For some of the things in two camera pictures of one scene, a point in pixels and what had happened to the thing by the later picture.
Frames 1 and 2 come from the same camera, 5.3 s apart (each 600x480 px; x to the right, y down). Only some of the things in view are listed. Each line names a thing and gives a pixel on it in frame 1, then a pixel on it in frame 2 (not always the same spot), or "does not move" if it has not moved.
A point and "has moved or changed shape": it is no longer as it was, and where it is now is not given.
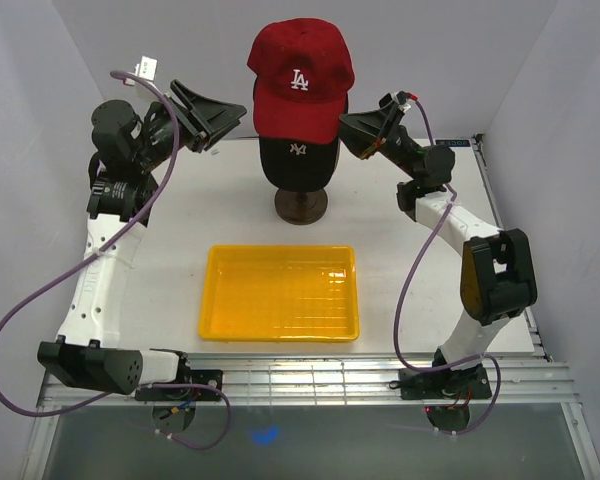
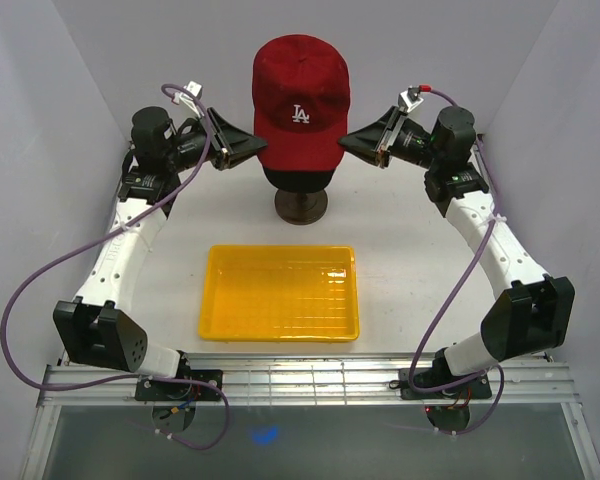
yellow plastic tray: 280,293 does not move
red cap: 304,72 has moved or changed shape
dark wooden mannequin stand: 300,207 does not move
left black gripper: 204,120 → 232,141
